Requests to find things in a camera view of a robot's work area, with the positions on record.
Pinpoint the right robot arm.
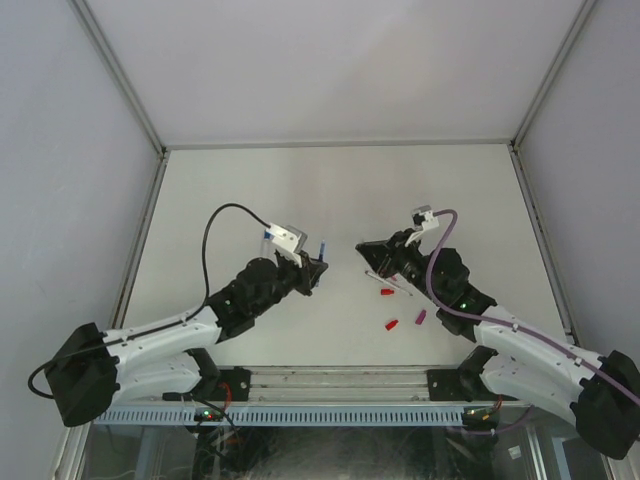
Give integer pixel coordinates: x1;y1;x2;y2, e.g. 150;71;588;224
356;229;639;460

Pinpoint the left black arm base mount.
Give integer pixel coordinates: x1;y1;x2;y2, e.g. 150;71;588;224
210;367;252;402

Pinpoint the purple pen cap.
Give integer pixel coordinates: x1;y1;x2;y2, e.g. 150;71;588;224
415;309;427;325

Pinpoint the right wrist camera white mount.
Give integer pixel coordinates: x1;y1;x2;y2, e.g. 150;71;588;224
405;205;439;247

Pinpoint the thin white red-tip pen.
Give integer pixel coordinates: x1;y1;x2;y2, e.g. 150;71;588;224
364;270;413;297

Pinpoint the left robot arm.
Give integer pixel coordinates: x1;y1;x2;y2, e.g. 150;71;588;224
44;254;328;427

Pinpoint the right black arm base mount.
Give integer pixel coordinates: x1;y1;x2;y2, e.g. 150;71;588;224
426;369;498;402

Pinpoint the red cap lower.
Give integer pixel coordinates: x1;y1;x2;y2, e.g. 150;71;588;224
385;319;399;331

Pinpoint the blue cable duct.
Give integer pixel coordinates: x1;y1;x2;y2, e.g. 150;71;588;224
94;405;464;427

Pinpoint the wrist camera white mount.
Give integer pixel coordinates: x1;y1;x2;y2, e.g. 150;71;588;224
405;205;439;247
266;223;307;268

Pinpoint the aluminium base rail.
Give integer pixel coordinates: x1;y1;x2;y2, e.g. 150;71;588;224
99;363;619;405

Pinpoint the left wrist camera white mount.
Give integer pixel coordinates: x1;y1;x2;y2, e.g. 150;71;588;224
266;223;307;268

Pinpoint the blue gel pen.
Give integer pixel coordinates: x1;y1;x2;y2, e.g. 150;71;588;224
318;239;326;261

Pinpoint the black camera cable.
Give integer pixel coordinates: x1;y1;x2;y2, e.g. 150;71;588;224
27;202;271;401

